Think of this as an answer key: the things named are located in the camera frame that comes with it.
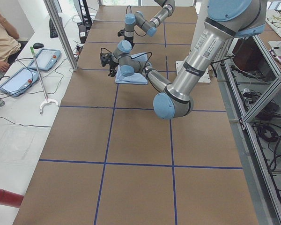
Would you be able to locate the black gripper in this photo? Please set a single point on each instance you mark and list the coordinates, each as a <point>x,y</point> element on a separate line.
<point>127,39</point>
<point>112,63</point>

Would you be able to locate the light blue t-shirt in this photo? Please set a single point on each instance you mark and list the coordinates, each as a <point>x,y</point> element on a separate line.
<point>136,78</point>

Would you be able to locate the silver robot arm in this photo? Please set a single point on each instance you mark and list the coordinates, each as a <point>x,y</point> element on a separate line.
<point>149,27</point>
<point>226,19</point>

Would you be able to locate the black power adapter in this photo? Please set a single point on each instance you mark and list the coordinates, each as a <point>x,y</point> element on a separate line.
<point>82,33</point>

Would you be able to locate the far blue teach pendant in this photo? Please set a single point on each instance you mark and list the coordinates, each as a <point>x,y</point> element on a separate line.
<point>46,58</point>

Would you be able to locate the blue teach pendant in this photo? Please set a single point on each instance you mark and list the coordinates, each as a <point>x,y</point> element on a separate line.
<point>46,58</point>
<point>18,83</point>

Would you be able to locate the black keyboard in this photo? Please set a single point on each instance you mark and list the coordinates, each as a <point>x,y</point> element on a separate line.
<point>52,30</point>

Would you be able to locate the black computer mouse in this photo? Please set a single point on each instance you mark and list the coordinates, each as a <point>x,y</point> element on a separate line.
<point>38,45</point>

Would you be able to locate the near blue teach pendant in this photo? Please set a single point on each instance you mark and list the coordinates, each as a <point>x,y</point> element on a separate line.
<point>18,83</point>

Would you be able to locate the person in beige shirt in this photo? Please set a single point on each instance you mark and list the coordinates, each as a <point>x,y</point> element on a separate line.
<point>10,45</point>

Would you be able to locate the red cylinder bottle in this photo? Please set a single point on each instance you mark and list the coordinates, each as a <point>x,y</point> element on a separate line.
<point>10,199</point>

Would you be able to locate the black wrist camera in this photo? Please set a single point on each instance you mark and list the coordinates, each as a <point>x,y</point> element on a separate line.
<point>121,33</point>
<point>105,58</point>

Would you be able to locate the grabber stick with green handle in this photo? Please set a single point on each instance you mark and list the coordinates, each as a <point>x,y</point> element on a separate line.
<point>47,100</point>

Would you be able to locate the aluminium frame post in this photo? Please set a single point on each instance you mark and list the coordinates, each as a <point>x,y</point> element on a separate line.
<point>53,13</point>

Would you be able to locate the aluminium frame rack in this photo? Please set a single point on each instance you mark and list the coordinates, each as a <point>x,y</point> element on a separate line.
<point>249,73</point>

